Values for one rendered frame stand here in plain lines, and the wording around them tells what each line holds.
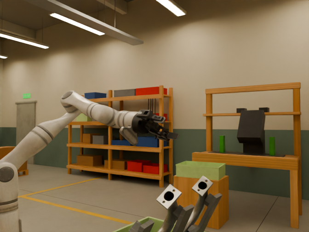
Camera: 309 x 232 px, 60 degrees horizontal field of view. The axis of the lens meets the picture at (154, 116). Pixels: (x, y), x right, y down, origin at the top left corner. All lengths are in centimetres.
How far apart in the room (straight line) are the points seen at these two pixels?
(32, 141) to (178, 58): 545
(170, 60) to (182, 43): 49
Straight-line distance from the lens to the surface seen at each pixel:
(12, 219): 124
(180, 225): 75
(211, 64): 607
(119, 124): 99
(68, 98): 129
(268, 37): 588
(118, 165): 665
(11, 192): 122
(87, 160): 735
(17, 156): 128
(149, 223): 64
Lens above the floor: 135
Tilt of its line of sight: 2 degrees up
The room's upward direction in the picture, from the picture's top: straight up
